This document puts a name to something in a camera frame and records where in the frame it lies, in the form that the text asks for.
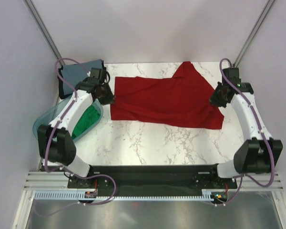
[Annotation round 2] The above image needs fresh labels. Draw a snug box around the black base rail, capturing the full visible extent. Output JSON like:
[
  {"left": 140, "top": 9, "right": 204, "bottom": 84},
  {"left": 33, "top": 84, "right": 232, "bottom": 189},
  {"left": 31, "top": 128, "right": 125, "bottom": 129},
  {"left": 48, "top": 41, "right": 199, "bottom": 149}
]
[{"left": 68, "top": 165, "right": 237, "bottom": 197}]

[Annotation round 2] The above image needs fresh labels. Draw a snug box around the white slotted cable duct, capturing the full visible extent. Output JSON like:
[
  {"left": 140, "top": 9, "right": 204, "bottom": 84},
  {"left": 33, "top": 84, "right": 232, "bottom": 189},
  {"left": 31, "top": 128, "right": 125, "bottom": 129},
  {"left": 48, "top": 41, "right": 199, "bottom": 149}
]
[{"left": 34, "top": 190, "right": 214, "bottom": 201}]

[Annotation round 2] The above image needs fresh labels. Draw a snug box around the left aluminium frame post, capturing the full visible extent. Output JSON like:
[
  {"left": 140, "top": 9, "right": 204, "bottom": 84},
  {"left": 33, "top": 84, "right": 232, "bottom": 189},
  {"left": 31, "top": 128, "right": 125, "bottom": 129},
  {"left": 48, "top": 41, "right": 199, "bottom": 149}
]
[{"left": 23, "top": 0, "right": 62, "bottom": 60}]

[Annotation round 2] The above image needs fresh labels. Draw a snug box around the aluminium frame post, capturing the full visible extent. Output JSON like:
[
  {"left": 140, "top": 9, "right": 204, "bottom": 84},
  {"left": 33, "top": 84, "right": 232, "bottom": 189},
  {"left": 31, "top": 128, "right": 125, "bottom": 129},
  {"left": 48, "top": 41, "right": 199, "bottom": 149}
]
[
  {"left": 233, "top": 0, "right": 276, "bottom": 67},
  {"left": 23, "top": 0, "right": 62, "bottom": 60}
]

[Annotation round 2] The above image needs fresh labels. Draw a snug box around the green t shirt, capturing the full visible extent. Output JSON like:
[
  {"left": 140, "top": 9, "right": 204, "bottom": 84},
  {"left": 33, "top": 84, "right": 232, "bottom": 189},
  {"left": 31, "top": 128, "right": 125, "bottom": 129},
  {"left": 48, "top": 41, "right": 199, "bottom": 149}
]
[{"left": 71, "top": 105, "right": 101, "bottom": 139}]

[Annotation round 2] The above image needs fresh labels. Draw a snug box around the red t shirt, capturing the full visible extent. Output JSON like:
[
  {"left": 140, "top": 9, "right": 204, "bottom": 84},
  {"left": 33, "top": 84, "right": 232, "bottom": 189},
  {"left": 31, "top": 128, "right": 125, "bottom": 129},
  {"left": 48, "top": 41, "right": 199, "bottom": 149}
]
[{"left": 110, "top": 62, "right": 224, "bottom": 130}]

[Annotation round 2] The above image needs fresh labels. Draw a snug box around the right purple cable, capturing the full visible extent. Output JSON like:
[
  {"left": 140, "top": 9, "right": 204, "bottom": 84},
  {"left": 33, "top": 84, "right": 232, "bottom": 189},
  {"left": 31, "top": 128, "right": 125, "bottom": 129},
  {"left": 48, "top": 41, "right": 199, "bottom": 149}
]
[{"left": 219, "top": 57, "right": 276, "bottom": 187}]

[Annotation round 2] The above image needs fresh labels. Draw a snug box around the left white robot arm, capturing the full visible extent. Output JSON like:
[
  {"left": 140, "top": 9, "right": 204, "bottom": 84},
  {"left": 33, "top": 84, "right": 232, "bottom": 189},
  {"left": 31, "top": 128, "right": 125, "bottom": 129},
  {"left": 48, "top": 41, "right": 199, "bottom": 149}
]
[{"left": 37, "top": 68, "right": 114, "bottom": 187}]

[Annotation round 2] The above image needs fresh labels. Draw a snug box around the right aluminium frame post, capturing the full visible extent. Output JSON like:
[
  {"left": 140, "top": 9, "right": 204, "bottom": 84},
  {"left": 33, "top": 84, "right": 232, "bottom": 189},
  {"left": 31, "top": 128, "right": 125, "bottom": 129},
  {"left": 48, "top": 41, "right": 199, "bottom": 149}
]
[{"left": 233, "top": 0, "right": 276, "bottom": 67}]

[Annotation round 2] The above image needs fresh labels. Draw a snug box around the folded grey-blue t shirt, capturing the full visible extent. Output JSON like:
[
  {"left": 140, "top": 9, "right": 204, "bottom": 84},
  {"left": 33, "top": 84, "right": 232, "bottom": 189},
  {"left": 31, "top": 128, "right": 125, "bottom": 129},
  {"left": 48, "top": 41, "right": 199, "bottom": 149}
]
[{"left": 61, "top": 59, "right": 104, "bottom": 95}]

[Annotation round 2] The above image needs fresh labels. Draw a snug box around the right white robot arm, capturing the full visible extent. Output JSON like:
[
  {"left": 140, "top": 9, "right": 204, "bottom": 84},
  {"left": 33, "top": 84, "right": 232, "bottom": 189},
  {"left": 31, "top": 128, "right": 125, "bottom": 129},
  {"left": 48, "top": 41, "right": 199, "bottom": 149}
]
[{"left": 208, "top": 67, "right": 283, "bottom": 188}]

